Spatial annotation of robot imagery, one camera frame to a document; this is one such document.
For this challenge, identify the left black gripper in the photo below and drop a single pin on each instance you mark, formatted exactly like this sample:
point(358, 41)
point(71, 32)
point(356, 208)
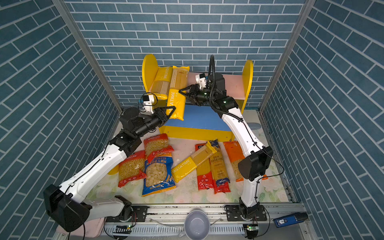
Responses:
point(159, 116)

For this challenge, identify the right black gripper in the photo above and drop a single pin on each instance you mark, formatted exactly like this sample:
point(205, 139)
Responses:
point(194, 94)

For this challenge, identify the yellow spaghetti bag long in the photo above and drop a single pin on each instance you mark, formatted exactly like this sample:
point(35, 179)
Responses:
point(179, 81)

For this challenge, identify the blue-top Moli pasta bag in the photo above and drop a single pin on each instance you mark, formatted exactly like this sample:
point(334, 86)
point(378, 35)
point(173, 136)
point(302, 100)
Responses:
point(218, 167)

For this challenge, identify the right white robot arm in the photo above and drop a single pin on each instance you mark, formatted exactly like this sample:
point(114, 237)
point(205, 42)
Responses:
point(249, 200)

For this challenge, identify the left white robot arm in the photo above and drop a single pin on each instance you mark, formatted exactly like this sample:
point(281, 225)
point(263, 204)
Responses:
point(66, 203)

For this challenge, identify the yellow shelf unit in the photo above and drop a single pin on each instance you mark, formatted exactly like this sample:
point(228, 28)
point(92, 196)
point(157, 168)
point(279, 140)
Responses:
point(202, 123)

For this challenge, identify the blue shell pasta bag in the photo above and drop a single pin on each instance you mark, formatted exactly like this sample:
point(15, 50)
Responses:
point(158, 170)

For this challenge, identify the orange pasta bag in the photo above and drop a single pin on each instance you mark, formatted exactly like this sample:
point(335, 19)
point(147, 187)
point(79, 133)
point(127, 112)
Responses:
point(234, 159)

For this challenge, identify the red macaroni bag upper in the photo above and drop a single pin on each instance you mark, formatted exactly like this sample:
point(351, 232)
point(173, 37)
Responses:
point(156, 143)

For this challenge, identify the red macaroni bag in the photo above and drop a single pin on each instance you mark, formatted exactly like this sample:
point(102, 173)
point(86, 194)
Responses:
point(156, 143)
point(132, 168)

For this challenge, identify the red macaroni bag lower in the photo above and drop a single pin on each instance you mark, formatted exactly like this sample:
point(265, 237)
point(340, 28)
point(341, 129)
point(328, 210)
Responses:
point(132, 168)

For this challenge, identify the grey oval case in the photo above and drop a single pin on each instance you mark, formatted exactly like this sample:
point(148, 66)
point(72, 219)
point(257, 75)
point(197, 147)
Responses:
point(254, 126)

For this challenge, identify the red spaghetti bag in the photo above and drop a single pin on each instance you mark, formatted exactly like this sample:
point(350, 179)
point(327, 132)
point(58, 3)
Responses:
point(204, 174)
point(221, 188)

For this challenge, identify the yellow pen cup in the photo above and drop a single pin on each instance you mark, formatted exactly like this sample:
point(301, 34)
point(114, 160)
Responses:
point(114, 170)

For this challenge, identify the grey bowl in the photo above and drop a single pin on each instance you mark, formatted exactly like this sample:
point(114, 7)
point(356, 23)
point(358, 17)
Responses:
point(196, 226)

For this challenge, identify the pink tray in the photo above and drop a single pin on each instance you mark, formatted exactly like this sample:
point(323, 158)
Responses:
point(93, 229)

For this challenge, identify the blue handheld device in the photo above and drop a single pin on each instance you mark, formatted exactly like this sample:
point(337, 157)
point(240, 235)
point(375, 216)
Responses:
point(289, 220)

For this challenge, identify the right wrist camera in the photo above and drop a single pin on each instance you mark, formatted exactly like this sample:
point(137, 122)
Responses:
point(201, 80)

